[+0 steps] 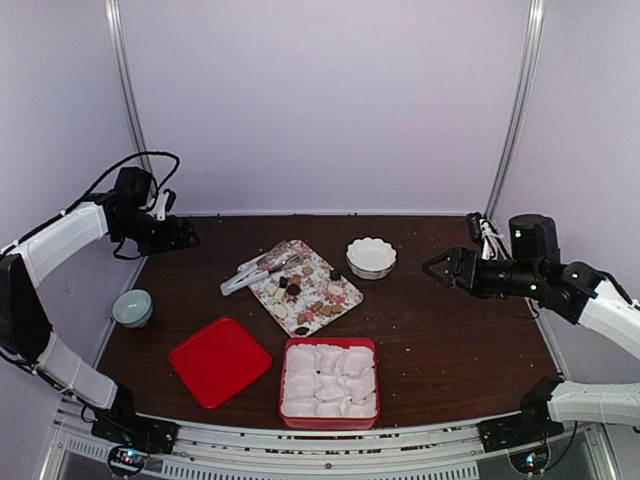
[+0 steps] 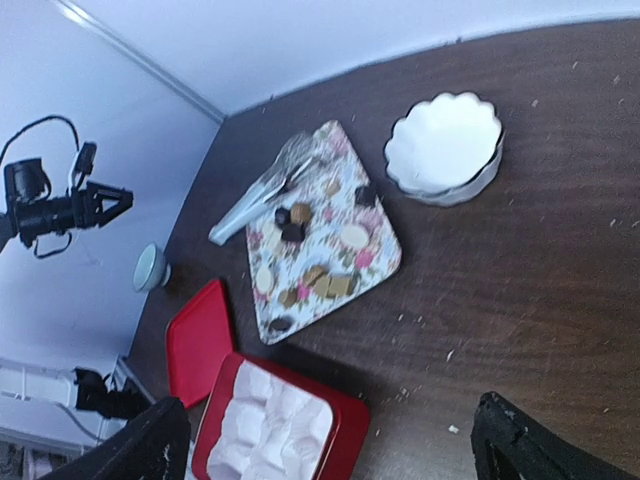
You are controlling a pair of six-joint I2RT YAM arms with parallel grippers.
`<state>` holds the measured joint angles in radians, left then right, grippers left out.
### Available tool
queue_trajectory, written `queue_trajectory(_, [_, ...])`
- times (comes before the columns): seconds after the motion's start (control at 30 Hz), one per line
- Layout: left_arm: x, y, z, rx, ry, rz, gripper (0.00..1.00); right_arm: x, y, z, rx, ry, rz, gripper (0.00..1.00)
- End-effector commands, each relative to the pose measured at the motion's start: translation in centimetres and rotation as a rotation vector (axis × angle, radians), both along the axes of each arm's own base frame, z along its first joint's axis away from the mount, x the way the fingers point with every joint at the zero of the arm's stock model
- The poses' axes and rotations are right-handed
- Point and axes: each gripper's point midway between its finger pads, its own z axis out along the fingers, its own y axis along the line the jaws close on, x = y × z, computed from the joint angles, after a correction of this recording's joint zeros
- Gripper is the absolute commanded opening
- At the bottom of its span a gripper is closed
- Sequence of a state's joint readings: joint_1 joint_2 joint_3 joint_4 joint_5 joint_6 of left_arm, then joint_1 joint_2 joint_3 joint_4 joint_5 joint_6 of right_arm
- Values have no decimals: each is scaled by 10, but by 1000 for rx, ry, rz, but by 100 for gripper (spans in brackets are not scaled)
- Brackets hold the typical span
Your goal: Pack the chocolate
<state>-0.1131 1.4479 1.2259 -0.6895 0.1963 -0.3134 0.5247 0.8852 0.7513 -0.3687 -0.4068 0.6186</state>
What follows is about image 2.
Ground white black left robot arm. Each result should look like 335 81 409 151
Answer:
1 115 134 260

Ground red tin lid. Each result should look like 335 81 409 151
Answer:
166 279 235 409

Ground dark square chocolate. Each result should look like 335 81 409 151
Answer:
354 184 377 208

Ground dark round chocolate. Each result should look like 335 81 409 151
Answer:
268 317 293 335

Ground white scalloped ceramic dish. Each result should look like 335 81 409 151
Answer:
384 92 504 207

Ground brown ridged chocolate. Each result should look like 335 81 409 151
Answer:
290 202 313 225

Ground brown leaf chocolate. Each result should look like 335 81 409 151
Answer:
325 179 341 197

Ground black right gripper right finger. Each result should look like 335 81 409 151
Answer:
471 391 634 480

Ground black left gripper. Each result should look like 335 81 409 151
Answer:
67 142 134 229

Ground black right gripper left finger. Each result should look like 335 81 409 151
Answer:
45 397 190 480

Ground dark heart chocolate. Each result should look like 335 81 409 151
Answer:
281 223 306 244

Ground red tin box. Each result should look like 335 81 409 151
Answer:
191 353 370 479

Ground floral rectangular tray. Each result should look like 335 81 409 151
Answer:
246 120 402 345

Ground white oval chocolate lower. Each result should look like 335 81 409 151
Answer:
255 265 275 295

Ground pale green ceramic bowl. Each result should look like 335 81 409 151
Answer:
132 242 172 293

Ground white paper cup liners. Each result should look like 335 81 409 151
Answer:
206 361 333 480

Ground white oval chocolate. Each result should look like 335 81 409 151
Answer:
340 224 370 249
255 265 275 295

